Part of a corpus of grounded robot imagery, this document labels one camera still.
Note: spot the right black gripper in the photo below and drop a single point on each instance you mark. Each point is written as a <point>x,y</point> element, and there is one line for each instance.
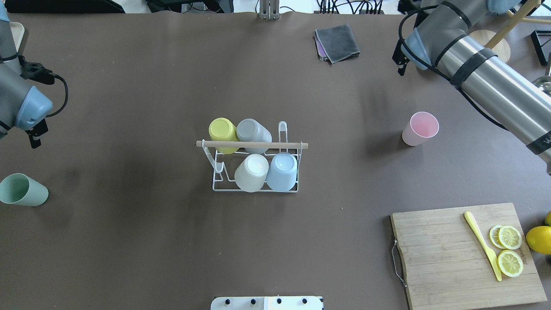
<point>402,60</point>

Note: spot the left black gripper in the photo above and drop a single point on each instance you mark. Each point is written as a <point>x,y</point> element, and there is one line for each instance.
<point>35,132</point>

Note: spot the green plastic cup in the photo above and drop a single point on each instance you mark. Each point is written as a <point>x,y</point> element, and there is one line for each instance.
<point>19,189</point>

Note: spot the pink plastic cup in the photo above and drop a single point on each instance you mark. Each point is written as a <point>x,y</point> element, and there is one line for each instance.
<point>421,127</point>

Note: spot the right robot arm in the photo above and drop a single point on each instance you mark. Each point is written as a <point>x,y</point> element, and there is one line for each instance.
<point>441,43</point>

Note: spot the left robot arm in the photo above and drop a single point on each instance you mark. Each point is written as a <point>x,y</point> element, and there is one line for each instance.
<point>21,104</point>

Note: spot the light blue plastic cup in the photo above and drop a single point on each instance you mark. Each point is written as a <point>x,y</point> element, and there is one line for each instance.
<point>282,172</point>

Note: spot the grey plastic cup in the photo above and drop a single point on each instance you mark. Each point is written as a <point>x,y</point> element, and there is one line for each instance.
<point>250,130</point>

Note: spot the yellow plastic cup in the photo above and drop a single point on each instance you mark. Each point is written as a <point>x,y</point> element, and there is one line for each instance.
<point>222,129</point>

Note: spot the cream plastic cup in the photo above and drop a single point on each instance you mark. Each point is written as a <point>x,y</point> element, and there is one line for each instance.
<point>251,173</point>

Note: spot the folded grey cloth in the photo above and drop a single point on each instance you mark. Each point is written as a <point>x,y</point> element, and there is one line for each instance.
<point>336,44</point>

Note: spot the wooden stand with round base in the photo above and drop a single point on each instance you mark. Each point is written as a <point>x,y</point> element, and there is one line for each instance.
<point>519,13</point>

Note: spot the cream plastic serving tray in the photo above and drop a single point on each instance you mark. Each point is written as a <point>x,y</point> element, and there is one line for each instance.
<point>18,32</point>

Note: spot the metal scoop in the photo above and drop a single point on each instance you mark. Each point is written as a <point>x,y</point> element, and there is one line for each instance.
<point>544,82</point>

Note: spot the yellow plastic knife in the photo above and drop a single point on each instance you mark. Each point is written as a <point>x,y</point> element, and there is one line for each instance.
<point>490,253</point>

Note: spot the lemon slice upper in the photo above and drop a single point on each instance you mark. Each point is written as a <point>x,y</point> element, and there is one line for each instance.
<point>505,237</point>

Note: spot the lemon slice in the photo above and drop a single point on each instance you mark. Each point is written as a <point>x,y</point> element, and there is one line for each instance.
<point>510,263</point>
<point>505,237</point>

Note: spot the wooden cutting board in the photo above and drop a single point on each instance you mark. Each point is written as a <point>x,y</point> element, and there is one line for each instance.
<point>445,267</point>

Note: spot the whole yellow lemon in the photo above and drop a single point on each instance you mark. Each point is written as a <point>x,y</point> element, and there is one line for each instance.
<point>539,239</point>

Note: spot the lemon slice lower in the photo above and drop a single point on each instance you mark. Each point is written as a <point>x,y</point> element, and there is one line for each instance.
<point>510,263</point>

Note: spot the black frame object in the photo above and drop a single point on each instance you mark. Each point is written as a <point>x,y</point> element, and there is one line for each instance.
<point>541,42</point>

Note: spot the aluminium frame post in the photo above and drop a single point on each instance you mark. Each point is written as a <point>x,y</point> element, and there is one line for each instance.
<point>269,9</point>

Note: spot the white wire cup holder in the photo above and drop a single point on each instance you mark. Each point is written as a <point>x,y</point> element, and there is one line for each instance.
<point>226,156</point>

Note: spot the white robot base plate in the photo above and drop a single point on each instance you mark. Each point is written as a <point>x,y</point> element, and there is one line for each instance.
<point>268,303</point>

